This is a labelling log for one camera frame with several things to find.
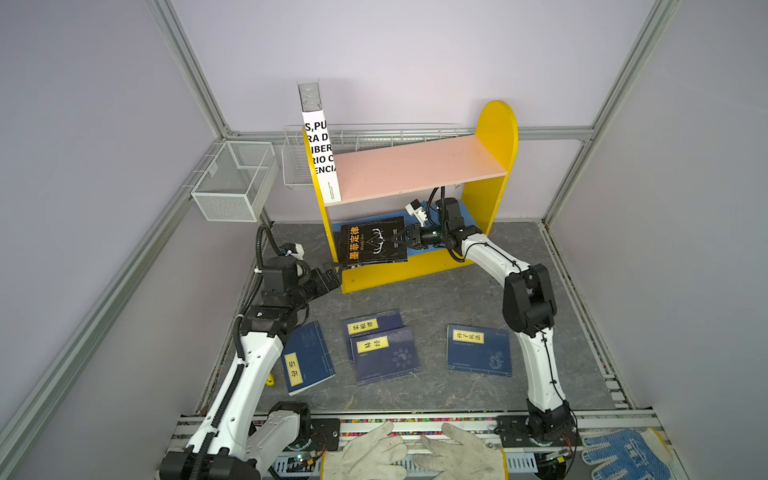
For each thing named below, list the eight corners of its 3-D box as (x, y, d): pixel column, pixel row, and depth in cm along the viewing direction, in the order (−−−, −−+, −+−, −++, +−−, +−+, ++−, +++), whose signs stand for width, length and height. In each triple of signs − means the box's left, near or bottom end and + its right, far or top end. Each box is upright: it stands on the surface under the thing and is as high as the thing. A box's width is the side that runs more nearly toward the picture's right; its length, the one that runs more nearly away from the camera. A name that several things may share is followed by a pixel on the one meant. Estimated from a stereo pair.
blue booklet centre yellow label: (357, 385, 83) (356, 382, 81) (351, 342, 91) (350, 338, 89) (421, 371, 86) (422, 367, 83) (410, 330, 94) (411, 325, 91)
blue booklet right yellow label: (446, 370, 86) (447, 367, 84) (446, 327, 94) (447, 324, 93) (513, 377, 85) (516, 375, 83) (507, 333, 93) (509, 330, 91)
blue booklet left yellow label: (290, 396, 82) (288, 393, 80) (280, 337, 92) (277, 334, 90) (335, 377, 85) (334, 374, 83) (320, 323, 96) (318, 319, 94)
